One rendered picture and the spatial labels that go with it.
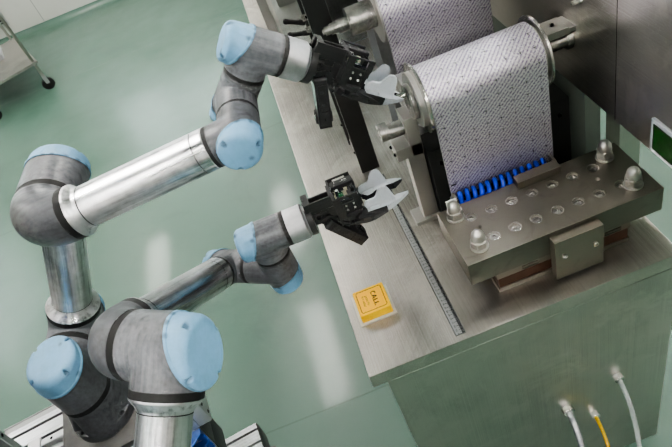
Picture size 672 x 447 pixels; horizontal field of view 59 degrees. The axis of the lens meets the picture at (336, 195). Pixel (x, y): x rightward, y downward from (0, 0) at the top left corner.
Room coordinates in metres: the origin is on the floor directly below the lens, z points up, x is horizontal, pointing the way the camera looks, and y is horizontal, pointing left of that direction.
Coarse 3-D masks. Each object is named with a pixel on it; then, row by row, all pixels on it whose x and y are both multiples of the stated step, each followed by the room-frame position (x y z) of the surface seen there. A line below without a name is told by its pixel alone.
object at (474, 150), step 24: (528, 96) 0.91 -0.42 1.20; (480, 120) 0.91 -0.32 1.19; (504, 120) 0.91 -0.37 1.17; (528, 120) 0.91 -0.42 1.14; (456, 144) 0.91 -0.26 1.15; (480, 144) 0.91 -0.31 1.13; (504, 144) 0.91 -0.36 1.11; (528, 144) 0.91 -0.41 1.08; (552, 144) 0.91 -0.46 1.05; (456, 168) 0.91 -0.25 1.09; (480, 168) 0.91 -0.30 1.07; (504, 168) 0.91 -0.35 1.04; (456, 192) 0.91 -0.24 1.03
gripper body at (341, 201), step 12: (336, 180) 0.94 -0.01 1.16; (348, 180) 0.93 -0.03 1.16; (324, 192) 0.92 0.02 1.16; (336, 192) 0.92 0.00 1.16; (348, 192) 0.90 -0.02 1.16; (312, 204) 0.90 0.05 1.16; (324, 204) 0.90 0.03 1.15; (336, 204) 0.89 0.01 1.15; (348, 204) 0.90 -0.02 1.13; (360, 204) 0.90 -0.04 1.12; (312, 216) 0.91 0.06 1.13; (324, 216) 0.91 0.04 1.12; (336, 216) 0.91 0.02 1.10; (348, 216) 0.89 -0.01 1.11; (312, 228) 0.89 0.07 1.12
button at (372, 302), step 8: (368, 288) 0.85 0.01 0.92; (376, 288) 0.84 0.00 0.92; (384, 288) 0.83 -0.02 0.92; (360, 296) 0.84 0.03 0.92; (368, 296) 0.83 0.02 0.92; (376, 296) 0.82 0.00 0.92; (384, 296) 0.81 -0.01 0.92; (360, 304) 0.82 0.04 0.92; (368, 304) 0.81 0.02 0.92; (376, 304) 0.80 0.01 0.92; (384, 304) 0.79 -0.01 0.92; (360, 312) 0.80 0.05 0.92; (368, 312) 0.79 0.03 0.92; (376, 312) 0.78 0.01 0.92; (384, 312) 0.78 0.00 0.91; (368, 320) 0.78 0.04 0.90
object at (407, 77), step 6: (546, 54) 0.92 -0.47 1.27; (408, 72) 0.99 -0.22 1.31; (402, 78) 1.02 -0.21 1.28; (408, 78) 0.97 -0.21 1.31; (414, 84) 0.95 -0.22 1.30; (414, 90) 0.94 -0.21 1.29; (420, 96) 0.93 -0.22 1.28; (420, 102) 0.93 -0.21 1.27; (420, 108) 0.93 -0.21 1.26; (420, 114) 0.94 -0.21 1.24; (426, 114) 0.92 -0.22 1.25; (420, 120) 0.95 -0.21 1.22; (426, 120) 0.92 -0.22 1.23
